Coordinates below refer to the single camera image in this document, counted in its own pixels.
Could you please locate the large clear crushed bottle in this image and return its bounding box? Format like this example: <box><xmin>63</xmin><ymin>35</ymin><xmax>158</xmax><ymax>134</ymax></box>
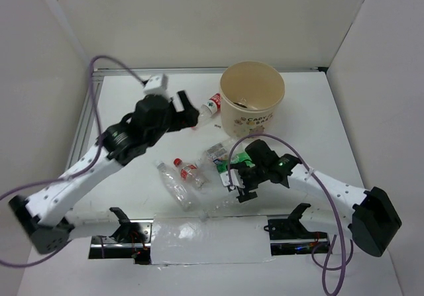
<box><xmin>197</xmin><ymin>195</ymin><xmax>239</xmax><ymax>222</ymax></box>

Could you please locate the clear bottle white cap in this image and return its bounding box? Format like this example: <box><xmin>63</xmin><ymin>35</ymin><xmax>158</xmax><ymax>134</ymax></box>
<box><xmin>155</xmin><ymin>161</ymin><xmax>197</xmax><ymax>212</ymax></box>

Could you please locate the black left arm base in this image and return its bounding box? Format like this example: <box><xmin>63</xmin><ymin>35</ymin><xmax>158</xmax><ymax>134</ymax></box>
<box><xmin>88</xmin><ymin>207</ymin><xmax>153</xmax><ymax>265</ymax></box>

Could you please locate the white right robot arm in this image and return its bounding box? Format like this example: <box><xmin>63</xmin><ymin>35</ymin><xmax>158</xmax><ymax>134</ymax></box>
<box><xmin>227</xmin><ymin>140</ymin><xmax>401</xmax><ymax>257</ymax></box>

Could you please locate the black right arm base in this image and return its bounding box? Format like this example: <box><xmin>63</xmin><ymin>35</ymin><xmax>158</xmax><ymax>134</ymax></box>
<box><xmin>263</xmin><ymin>203</ymin><xmax>329</xmax><ymax>256</ymax></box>

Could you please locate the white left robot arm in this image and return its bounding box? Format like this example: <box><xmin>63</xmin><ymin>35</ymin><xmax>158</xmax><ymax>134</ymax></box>
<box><xmin>9</xmin><ymin>91</ymin><xmax>199</xmax><ymax>255</ymax></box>

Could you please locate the red cap bottle near bin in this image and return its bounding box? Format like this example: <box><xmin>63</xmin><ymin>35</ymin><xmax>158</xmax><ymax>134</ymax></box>
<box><xmin>193</xmin><ymin>93</ymin><xmax>221</xmax><ymax>129</ymax></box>

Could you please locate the cream cartoon capybara bin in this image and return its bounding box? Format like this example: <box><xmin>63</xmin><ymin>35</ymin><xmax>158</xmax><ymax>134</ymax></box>
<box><xmin>219</xmin><ymin>62</ymin><xmax>286</xmax><ymax>138</ymax></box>

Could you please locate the green plastic bottle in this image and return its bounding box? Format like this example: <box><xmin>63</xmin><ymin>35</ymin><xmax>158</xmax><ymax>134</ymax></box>
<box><xmin>216</xmin><ymin>152</ymin><xmax>254</xmax><ymax>173</ymax></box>

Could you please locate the clear bottle blue white label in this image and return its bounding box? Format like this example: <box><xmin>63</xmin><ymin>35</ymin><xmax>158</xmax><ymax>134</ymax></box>
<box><xmin>195</xmin><ymin>138</ymin><xmax>237</xmax><ymax>173</ymax></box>

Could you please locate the red cap bottle red label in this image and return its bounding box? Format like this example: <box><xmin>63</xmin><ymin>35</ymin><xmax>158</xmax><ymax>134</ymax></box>
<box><xmin>174</xmin><ymin>158</ymin><xmax>209</xmax><ymax>190</ymax></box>

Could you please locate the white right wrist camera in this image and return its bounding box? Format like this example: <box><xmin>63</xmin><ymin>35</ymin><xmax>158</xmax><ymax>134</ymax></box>
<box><xmin>220</xmin><ymin>170</ymin><xmax>244</xmax><ymax>187</ymax></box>

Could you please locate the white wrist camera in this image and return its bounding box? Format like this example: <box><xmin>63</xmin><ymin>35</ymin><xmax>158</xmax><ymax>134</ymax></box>
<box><xmin>144</xmin><ymin>74</ymin><xmax>168</xmax><ymax>97</ymax></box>
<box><xmin>220</xmin><ymin>170</ymin><xmax>244</xmax><ymax>187</ymax></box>

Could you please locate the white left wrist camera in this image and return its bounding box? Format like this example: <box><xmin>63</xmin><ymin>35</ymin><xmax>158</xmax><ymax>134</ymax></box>
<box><xmin>144</xmin><ymin>74</ymin><xmax>168</xmax><ymax>97</ymax></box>

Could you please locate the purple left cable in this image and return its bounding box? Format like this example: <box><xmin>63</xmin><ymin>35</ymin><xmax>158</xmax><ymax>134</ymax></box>
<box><xmin>0</xmin><ymin>56</ymin><xmax>148</xmax><ymax>269</ymax></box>

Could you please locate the purple cable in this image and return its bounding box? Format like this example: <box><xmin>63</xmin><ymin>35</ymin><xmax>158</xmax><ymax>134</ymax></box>
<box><xmin>0</xmin><ymin>56</ymin><xmax>148</xmax><ymax>269</ymax></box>
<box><xmin>227</xmin><ymin>133</ymin><xmax>355</xmax><ymax>295</ymax></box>

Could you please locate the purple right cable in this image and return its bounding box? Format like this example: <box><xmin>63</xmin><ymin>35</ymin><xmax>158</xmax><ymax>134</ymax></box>
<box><xmin>227</xmin><ymin>133</ymin><xmax>355</xmax><ymax>295</ymax></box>

